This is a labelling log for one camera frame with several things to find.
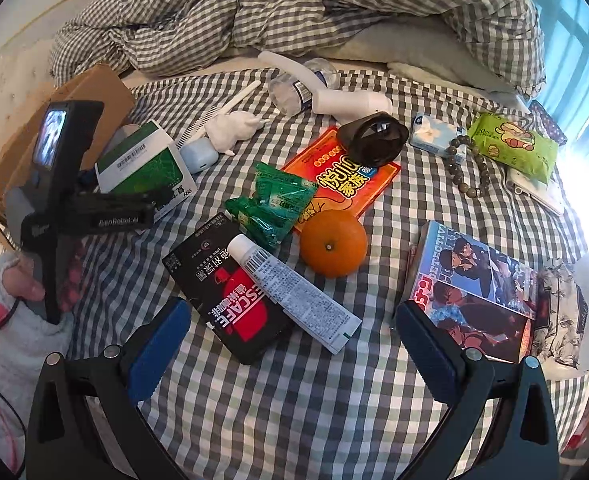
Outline grey green pillow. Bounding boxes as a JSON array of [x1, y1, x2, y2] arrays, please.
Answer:
[[314, 15, 515, 93]]

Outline blue pocket tissue pack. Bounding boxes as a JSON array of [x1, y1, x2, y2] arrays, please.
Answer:
[[409, 114, 467, 158]]

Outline clear plastic bottle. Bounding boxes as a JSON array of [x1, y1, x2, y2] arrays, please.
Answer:
[[268, 58, 340, 116]]

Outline gingham duvet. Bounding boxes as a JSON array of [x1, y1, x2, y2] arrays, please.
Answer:
[[50, 0, 546, 96]]

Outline cardboard box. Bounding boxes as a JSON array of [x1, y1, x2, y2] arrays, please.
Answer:
[[0, 64, 135, 249]]

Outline dark bead bracelet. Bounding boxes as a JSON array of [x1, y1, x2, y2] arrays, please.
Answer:
[[443, 134, 496, 200]]

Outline light blue earbuds case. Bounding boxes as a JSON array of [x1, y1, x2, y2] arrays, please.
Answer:
[[180, 136, 220, 174]]

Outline green white carton box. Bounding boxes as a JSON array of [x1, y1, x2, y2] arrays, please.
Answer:
[[95, 120, 197, 221]]

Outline dotted dark pouch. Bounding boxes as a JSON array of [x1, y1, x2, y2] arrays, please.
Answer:
[[529, 100, 567, 146]]

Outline white ointment tube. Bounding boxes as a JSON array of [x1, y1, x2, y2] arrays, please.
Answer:
[[227, 234, 361, 354]]

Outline floral tissue pack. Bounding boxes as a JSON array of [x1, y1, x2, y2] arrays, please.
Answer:
[[531, 253, 589, 382]]

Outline white curved tube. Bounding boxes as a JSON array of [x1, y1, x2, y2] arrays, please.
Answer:
[[258, 50, 326, 92]]

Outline green wet wipes pack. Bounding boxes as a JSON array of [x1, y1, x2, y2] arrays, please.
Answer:
[[468, 113, 558, 184]]

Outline orange fruit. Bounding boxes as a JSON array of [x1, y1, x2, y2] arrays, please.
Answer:
[[300, 210, 368, 278]]

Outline orange red snack packet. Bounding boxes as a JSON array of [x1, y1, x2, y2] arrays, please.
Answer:
[[281, 127, 401, 234]]

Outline comic book box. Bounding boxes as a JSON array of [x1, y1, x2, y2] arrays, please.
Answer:
[[403, 220, 537, 363]]

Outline white phone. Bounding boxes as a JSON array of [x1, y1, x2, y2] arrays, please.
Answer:
[[505, 168, 565, 217]]

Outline white rabbit figurine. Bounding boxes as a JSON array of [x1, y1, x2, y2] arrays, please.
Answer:
[[206, 110, 265, 156]]

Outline gingham bed sheet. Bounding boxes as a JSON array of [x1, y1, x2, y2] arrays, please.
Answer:
[[70, 88, 587, 479]]

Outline green sachet pack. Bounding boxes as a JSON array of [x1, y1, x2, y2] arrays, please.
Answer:
[[225, 162, 318, 250]]

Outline white fleece left sleeve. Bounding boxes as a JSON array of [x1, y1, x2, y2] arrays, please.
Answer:
[[0, 252, 82, 474]]

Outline black Nescafe box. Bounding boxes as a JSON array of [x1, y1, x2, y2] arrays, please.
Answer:
[[163, 214, 293, 365]]

